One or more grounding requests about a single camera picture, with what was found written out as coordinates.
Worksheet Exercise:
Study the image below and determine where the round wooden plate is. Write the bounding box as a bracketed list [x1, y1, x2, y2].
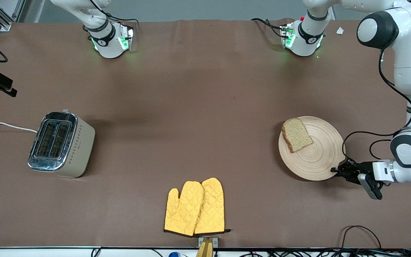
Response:
[278, 116, 346, 181]

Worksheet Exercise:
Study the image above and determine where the brown bread slice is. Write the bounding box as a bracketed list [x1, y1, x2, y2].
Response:
[281, 118, 314, 153]

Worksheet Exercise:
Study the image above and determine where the cream and chrome toaster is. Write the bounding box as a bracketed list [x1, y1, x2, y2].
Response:
[27, 109, 96, 178]

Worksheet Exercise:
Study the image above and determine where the yellow quilted oven mitt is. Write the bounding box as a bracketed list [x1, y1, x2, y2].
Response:
[193, 177, 232, 235]
[164, 181, 204, 237]

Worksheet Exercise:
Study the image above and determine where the brown table cover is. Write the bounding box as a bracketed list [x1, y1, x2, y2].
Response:
[0, 19, 411, 249]

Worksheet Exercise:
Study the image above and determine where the white toaster power cable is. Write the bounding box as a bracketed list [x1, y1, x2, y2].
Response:
[0, 120, 37, 133]

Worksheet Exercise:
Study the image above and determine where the black cable loop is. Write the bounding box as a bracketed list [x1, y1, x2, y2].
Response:
[340, 225, 382, 250]

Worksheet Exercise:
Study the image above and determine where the black cable bundle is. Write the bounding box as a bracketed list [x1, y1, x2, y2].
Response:
[241, 247, 411, 257]

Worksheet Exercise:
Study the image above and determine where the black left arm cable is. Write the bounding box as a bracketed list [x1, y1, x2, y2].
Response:
[342, 50, 411, 168]

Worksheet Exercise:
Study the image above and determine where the black right base cable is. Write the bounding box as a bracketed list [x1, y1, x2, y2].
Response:
[91, 0, 139, 26]

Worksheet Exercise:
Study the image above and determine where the black base cable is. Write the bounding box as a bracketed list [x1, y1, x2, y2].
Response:
[91, 0, 139, 26]
[251, 18, 285, 38]

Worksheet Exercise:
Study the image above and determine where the silver metal bracket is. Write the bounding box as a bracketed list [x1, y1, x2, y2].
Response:
[198, 237, 219, 248]

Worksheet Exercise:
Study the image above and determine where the black left base cable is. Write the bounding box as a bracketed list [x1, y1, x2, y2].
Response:
[251, 18, 285, 38]

